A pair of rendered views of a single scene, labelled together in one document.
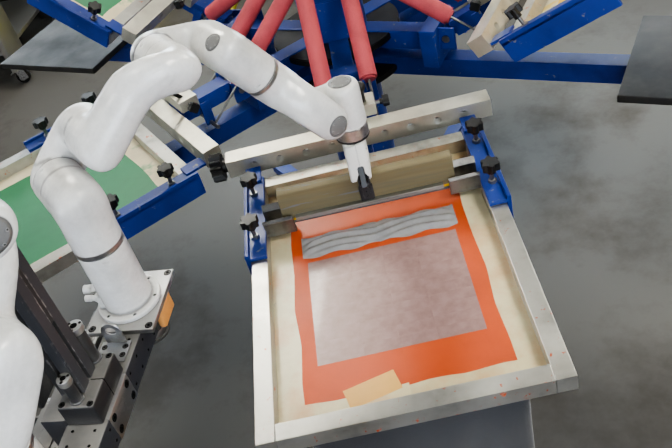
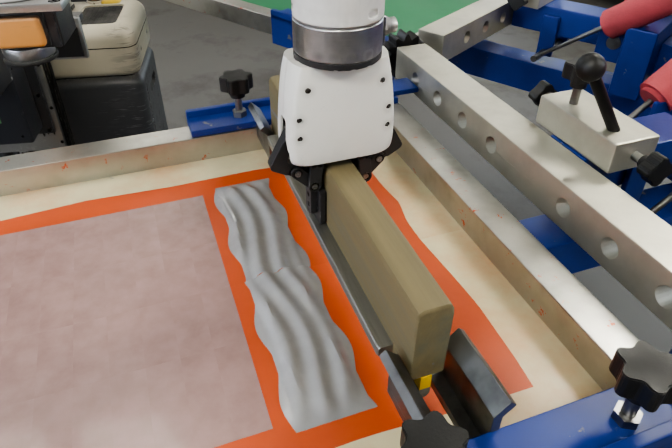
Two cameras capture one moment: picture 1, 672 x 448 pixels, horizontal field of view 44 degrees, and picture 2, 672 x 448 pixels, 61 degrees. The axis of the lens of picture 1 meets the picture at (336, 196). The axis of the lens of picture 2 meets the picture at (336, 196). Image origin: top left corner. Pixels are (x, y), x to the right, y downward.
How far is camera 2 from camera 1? 162 cm
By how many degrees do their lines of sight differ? 51
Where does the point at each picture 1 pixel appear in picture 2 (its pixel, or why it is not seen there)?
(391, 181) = (343, 225)
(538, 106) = not seen: outside the picture
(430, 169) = (384, 287)
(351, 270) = (166, 253)
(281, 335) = (33, 196)
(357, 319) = (20, 283)
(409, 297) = (44, 360)
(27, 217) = not seen: outside the picture
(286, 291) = (138, 184)
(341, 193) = not seen: hidden behind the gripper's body
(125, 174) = (411, 22)
